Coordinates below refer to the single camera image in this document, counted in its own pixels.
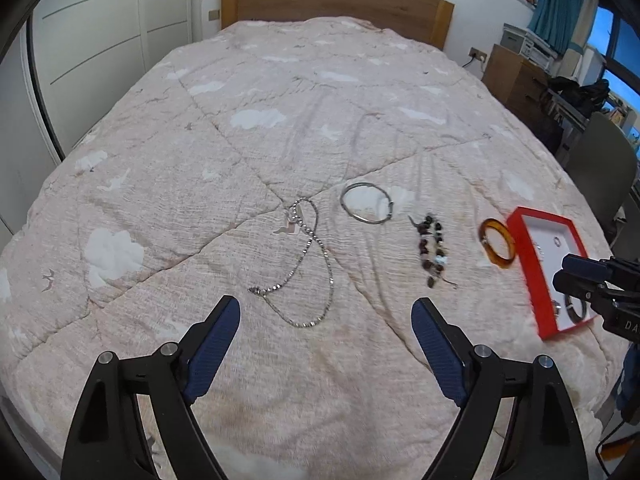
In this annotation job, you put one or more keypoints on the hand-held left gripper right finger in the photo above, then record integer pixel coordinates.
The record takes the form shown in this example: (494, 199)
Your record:
(439, 352)

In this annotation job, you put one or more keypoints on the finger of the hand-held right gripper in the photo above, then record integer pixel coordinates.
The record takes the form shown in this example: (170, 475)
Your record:
(575, 283)
(582, 263)

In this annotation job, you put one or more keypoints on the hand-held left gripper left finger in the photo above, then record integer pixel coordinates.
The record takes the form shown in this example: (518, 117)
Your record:
(215, 345)

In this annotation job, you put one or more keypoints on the dark brown bangle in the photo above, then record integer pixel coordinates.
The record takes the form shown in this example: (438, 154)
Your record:
(570, 310)

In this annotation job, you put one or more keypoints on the red cardboard box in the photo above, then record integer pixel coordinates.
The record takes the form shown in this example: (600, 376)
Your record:
(530, 280)

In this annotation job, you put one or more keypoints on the person's right forearm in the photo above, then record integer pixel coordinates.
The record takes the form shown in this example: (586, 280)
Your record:
(630, 380)

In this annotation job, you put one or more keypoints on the amber bangle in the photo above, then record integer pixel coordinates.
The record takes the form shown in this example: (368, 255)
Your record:
(504, 261)

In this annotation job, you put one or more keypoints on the grey chair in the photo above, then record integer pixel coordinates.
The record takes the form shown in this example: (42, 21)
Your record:
(600, 160)

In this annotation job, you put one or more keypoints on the thin silver bangle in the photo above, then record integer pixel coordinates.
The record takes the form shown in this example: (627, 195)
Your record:
(390, 206)

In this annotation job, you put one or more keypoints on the black bag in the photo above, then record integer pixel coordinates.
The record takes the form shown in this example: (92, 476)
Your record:
(580, 92)

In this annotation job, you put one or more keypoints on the pink cloud print blanket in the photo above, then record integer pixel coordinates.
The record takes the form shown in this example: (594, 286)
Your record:
(250, 160)

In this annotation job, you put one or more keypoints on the wooden cabinet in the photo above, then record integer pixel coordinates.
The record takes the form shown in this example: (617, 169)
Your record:
(515, 80)

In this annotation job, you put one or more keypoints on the white printer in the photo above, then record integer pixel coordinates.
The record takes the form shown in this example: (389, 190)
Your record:
(517, 37)

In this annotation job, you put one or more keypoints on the window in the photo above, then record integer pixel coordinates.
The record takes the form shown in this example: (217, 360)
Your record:
(607, 25)

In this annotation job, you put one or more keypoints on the long teal curtain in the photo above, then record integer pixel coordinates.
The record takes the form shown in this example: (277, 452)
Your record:
(560, 5)

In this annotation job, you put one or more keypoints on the white wardrobe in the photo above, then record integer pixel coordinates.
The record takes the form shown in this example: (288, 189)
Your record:
(100, 20)

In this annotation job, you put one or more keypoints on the wooden headboard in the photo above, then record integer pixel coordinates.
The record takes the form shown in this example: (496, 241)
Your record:
(340, 0)

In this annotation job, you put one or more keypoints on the wall socket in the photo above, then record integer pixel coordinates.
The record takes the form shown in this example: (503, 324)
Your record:
(479, 53)

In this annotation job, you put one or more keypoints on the beige wall switch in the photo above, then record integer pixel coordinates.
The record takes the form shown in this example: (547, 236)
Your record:
(214, 13)

